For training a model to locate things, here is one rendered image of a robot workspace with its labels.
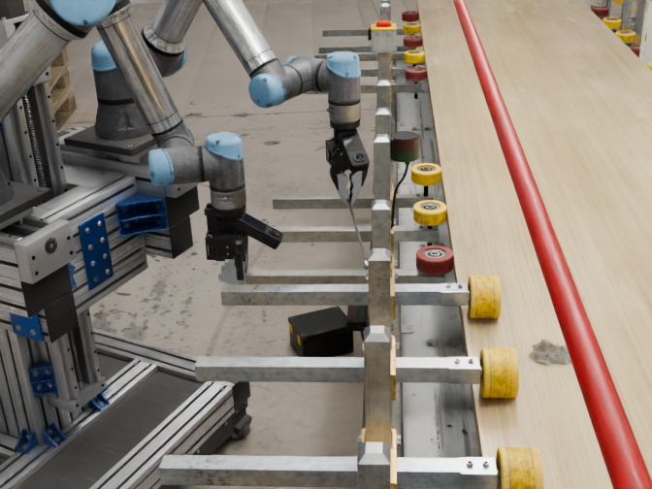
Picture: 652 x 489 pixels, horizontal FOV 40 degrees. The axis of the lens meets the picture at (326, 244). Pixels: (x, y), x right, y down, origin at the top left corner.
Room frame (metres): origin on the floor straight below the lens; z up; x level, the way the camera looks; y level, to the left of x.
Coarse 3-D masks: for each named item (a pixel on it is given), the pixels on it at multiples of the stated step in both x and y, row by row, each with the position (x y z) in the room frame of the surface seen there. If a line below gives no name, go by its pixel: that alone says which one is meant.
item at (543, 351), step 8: (536, 344) 1.32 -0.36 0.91; (544, 344) 1.31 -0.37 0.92; (552, 344) 1.31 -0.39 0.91; (536, 352) 1.29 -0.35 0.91; (544, 352) 1.30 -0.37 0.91; (552, 352) 1.29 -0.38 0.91; (560, 352) 1.28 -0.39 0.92; (568, 352) 1.29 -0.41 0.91; (536, 360) 1.28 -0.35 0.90; (544, 360) 1.27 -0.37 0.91; (552, 360) 1.27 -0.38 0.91; (560, 360) 1.27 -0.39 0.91; (568, 360) 1.27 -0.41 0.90
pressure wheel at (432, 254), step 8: (424, 248) 1.72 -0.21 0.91; (432, 248) 1.72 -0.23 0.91; (440, 248) 1.72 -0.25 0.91; (448, 248) 1.71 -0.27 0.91; (416, 256) 1.69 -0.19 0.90; (424, 256) 1.68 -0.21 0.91; (432, 256) 1.69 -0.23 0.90; (440, 256) 1.68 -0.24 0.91; (448, 256) 1.68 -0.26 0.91; (416, 264) 1.69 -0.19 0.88; (424, 264) 1.67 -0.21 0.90; (432, 264) 1.66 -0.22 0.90; (440, 264) 1.66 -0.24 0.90; (448, 264) 1.67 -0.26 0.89; (424, 272) 1.67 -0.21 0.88; (432, 272) 1.66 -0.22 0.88; (440, 272) 1.66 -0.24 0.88; (448, 272) 1.67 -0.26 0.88
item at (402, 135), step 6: (396, 132) 1.76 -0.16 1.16; (402, 132) 1.76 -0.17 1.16; (408, 132) 1.76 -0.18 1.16; (396, 138) 1.73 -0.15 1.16; (402, 138) 1.72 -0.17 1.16; (408, 138) 1.72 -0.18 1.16; (414, 138) 1.72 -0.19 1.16; (396, 150) 1.72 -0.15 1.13; (408, 150) 1.72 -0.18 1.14; (390, 162) 1.73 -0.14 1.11; (408, 162) 1.74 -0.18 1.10; (390, 168) 1.73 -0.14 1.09; (390, 174) 1.73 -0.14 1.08; (402, 180) 1.74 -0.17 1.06; (396, 186) 1.75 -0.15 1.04; (396, 192) 1.75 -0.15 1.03
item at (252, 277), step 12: (252, 276) 1.72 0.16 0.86; (264, 276) 1.71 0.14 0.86; (276, 276) 1.71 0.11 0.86; (288, 276) 1.71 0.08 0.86; (300, 276) 1.71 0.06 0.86; (312, 276) 1.70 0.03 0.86; (324, 276) 1.70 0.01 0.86; (336, 276) 1.70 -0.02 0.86; (348, 276) 1.70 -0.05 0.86; (360, 276) 1.70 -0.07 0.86; (408, 276) 1.69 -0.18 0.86; (420, 276) 1.69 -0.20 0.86; (432, 276) 1.68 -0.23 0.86; (444, 276) 1.68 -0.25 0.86
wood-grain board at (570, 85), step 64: (448, 0) 4.47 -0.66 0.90; (512, 0) 4.40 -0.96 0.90; (576, 0) 4.34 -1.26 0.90; (448, 64) 3.26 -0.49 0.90; (512, 64) 3.22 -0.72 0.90; (576, 64) 3.18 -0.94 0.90; (640, 64) 3.15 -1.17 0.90; (448, 128) 2.53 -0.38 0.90; (576, 128) 2.48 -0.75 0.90; (640, 128) 2.46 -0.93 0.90; (448, 192) 2.04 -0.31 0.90; (512, 192) 2.02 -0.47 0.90; (576, 192) 2.01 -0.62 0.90; (640, 192) 1.99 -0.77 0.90; (512, 256) 1.68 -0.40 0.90; (576, 256) 1.66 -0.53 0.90; (640, 256) 1.65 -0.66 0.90; (512, 320) 1.42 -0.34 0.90; (640, 320) 1.40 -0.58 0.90; (576, 384) 1.21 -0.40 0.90; (640, 384) 1.20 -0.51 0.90; (576, 448) 1.05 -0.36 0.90; (640, 448) 1.04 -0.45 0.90
